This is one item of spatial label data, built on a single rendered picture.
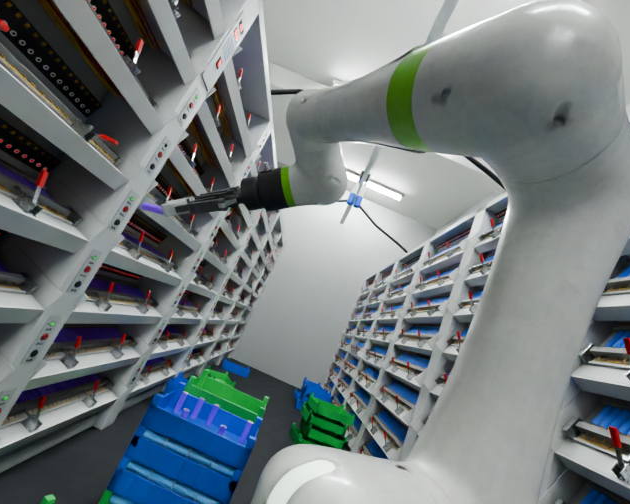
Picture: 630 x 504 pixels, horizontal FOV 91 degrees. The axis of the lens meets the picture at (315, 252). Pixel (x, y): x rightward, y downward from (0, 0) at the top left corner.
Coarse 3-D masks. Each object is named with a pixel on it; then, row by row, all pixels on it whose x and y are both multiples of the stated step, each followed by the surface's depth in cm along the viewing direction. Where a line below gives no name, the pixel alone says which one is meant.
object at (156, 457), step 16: (144, 432) 82; (128, 448) 80; (144, 448) 80; (160, 448) 80; (144, 464) 79; (160, 464) 80; (176, 464) 80; (192, 464) 80; (176, 480) 79; (192, 480) 79; (208, 480) 80; (224, 480) 80; (224, 496) 79
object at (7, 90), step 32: (0, 32) 58; (0, 64) 49; (32, 64) 65; (0, 96) 49; (32, 96) 52; (64, 96) 75; (64, 128) 60; (96, 128) 86; (96, 160) 71; (128, 160) 84
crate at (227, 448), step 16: (160, 400) 83; (176, 400) 100; (192, 400) 101; (144, 416) 82; (160, 416) 82; (176, 416) 82; (208, 416) 100; (224, 416) 101; (160, 432) 81; (176, 432) 82; (192, 432) 82; (208, 432) 82; (240, 432) 100; (256, 432) 95; (192, 448) 81; (208, 448) 81; (224, 448) 81; (240, 448) 82; (240, 464) 81
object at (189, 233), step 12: (156, 180) 123; (156, 192) 127; (168, 192) 109; (156, 204) 100; (156, 216) 105; (180, 216) 153; (192, 216) 135; (168, 228) 116; (180, 228) 123; (192, 228) 151; (192, 240) 139; (204, 240) 152
